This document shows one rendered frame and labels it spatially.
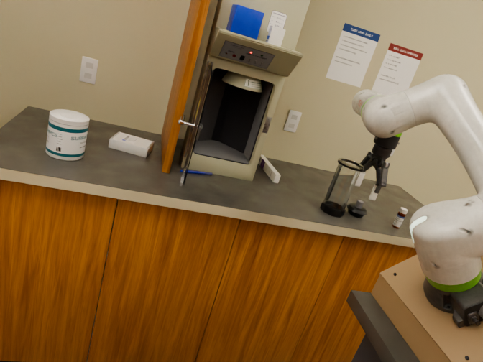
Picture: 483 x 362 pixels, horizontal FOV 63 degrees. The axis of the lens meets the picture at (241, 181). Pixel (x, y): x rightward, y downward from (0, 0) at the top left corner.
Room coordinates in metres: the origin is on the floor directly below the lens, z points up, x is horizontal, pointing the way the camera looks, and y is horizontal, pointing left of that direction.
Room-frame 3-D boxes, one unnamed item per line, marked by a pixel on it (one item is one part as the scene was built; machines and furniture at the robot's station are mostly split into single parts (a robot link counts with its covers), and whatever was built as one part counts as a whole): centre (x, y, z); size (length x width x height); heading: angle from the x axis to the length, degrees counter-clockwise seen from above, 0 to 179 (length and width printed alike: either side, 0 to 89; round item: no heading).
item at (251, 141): (1.70, 0.14, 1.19); 0.26 x 0.24 x 0.35; 107
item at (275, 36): (1.54, 0.04, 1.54); 0.05 x 0.05 x 0.06; 11
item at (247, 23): (1.50, 0.16, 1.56); 0.10 x 0.10 x 0.09; 17
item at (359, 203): (1.62, -0.52, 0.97); 0.09 x 0.09 x 0.07
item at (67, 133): (1.32, 0.65, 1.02); 0.13 x 0.13 x 0.15
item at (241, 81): (1.68, 0.12, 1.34); 0.18 x 0.18 x 0.05
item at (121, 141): (1.57, 0.49, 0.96); 0.16 x 0.12 x 0.04; 95
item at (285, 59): (1.52, 0.09, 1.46); 0.32 x 0.11 x 0.10; 107
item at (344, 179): (1.56, -0.40, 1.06); 0.11 x 0.11 x 0.21
